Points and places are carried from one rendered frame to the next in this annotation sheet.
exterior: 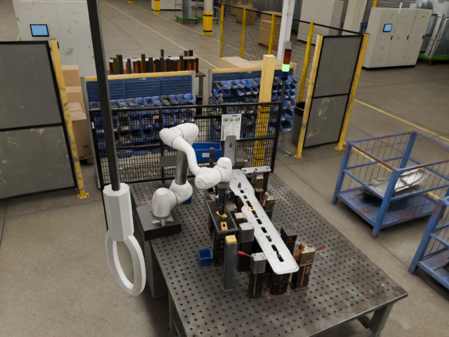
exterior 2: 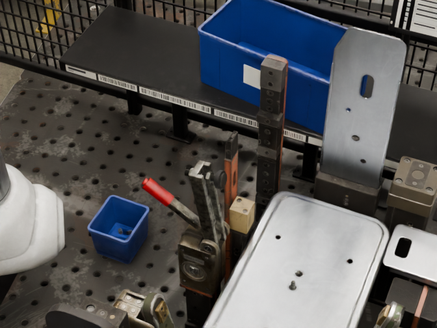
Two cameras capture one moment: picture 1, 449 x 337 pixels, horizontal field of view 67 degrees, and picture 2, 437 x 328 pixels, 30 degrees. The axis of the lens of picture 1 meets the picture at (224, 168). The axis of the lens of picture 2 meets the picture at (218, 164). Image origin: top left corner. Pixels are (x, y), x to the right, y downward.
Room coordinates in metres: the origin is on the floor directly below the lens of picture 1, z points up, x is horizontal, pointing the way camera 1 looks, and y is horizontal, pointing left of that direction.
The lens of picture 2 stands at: (2.08, -0.54, 2.11)
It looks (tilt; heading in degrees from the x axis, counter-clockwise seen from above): 46 degrees down; 41
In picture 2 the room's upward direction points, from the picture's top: 1 degrees counter-clockwise
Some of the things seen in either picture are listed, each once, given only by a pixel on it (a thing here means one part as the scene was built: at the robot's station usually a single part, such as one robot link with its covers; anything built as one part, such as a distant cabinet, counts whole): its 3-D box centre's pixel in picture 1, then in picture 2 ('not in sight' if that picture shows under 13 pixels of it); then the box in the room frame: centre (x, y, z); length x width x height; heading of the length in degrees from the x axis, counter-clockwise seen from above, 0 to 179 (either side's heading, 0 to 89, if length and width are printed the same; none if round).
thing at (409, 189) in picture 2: (238, 174); (402, 238); (3.05, -0.15, 0.88); 0.08 x 0.08 x 0.36; 17
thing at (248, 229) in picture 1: (244, 247); not in sight; (1.94, -0.18, 0.90); 0.13 x 0.10 x 0.41; 107
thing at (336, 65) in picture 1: (330, 98); not in sight; (5.51, -1.67, 1.00); 1.04 x 0.14 x 2.00; 116
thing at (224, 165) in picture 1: (222, 169); not in sight; (1.98, 0.01, 1.54); 0.13 x 0.11 x 0.16; 140
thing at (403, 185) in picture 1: (395, 180); not in sight; (3.82, -2.22, 0.47); 1.20 x 0.80 x 0.95; 115
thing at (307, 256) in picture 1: (302, 267); not in sight; (1.80, -0.60, 0.88); 0.15 x 0.11 x 0.36; 107
